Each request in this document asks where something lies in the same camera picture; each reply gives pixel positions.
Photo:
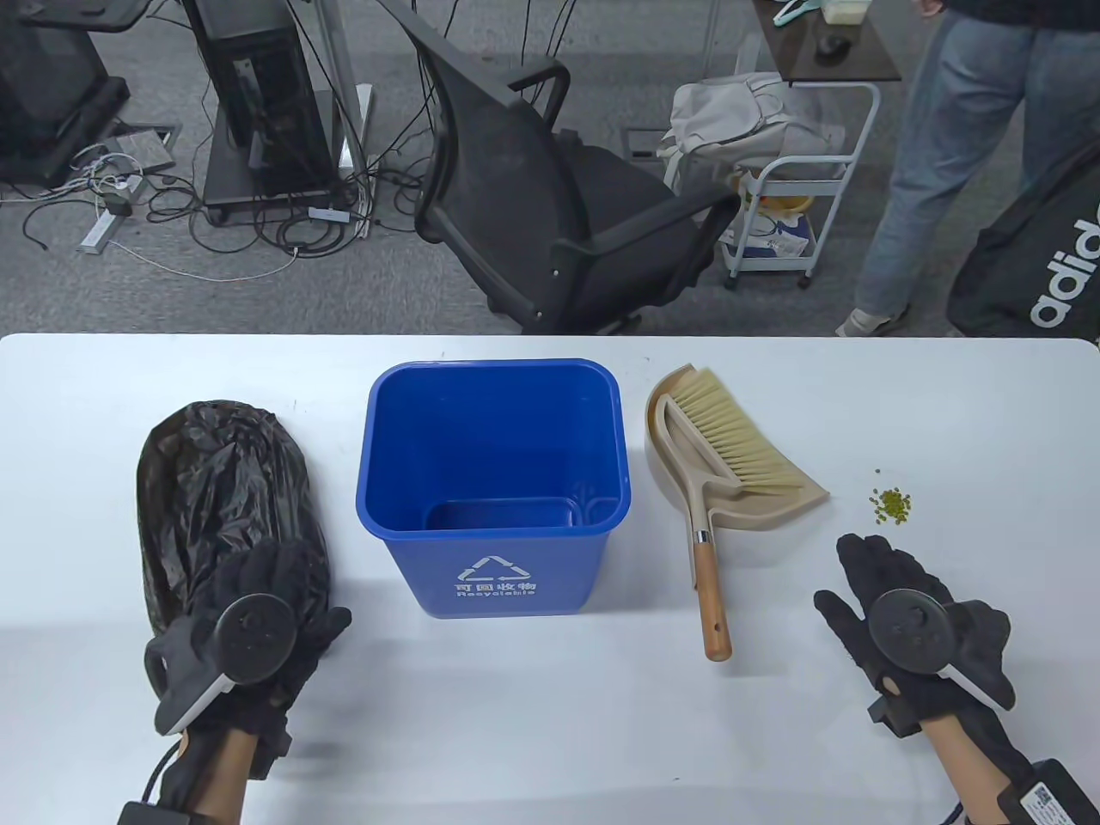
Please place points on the person's right hand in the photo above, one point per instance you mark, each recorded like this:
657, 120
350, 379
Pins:
967, 640

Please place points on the person's left hand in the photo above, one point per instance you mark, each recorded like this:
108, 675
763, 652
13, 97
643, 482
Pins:
305, 632

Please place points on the person's left thumb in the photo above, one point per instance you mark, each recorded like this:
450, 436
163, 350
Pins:
326, 632

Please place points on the person's right thumb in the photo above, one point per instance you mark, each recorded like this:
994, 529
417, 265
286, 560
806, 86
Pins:
842, 623

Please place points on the black plastic garbage bag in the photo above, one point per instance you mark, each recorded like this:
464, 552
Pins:
219, 481

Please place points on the person's left forearm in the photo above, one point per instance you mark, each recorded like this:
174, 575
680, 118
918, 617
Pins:
225, 778

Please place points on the person's right forearm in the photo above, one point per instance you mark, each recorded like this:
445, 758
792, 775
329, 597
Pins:
967, 769

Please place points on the round black right glove tracker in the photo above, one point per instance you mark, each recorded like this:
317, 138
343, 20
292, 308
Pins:
907, 627

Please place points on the round black glove tracker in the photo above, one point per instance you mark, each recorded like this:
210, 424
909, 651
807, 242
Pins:
253, 640
907, 627

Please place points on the round black left glove tracker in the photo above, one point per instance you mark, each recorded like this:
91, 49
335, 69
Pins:
253, 640

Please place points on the pile of green beans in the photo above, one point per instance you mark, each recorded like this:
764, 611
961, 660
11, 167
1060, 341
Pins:
892, 504

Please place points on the beige dustpan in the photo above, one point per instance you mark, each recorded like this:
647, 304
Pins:
679, 481

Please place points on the blue recycling bin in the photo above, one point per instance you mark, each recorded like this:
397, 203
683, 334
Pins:
490, 447

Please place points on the black left wrist box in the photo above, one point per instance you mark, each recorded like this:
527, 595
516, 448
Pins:
142, 814

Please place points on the black wrist box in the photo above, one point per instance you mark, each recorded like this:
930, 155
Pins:
142, 814
1053, 795

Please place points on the black right wrist box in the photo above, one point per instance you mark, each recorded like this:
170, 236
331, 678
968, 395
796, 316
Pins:
1053, 795

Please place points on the blue and white package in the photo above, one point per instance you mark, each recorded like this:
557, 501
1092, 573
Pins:
778, 234

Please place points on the black bag with white print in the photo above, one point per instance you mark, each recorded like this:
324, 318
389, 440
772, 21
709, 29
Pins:
1031, 258

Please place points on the yellow bowl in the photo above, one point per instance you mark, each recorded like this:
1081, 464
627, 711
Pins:
784, 204

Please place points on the white power strip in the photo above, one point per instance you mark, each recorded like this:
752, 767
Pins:
98, 232

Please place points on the white rolling cart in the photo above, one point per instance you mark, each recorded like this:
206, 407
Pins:
838, 146

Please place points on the black office chair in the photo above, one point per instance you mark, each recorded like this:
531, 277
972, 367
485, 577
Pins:
533, 198

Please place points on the grey backpack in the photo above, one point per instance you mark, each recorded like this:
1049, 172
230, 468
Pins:
739, 116

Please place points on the metal floor outlet box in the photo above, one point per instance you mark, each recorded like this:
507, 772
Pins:
643, 143

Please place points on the black computer tower stand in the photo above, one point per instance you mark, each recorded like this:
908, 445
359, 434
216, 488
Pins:
262, 94

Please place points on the white desk leg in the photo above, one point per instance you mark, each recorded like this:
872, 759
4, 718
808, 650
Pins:
348, 86

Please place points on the dark side table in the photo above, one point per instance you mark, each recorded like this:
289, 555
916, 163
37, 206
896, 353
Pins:
838, 64

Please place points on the black computer mouse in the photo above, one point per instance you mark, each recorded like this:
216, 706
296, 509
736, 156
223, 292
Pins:
832, 46

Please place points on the clear plastic container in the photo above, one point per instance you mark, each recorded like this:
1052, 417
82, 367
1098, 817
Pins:
844, 10

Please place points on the black monitor stand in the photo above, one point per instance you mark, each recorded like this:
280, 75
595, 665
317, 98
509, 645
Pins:
47, 86

